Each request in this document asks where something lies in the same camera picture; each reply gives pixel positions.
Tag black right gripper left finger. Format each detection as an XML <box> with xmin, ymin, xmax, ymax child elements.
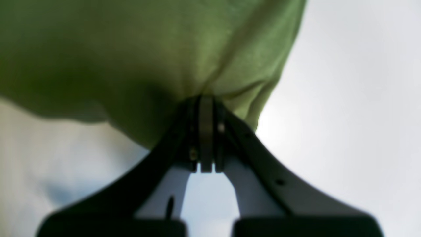
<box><xmin>36</xmin><ymin>97</ymin><xmax>199</xmax><ymax>237</ymax></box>

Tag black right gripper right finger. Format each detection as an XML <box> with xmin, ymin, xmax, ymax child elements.
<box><xmin>212</xmin><ymin>98</ymin><xmax>383</xmax><ymax>237</ymax></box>

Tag olive green T-shirt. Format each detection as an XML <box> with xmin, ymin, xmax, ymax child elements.
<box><xmin>0</xmin><ymin>0</ymin><xmax>307</xmax><ymax>149</ymax></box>

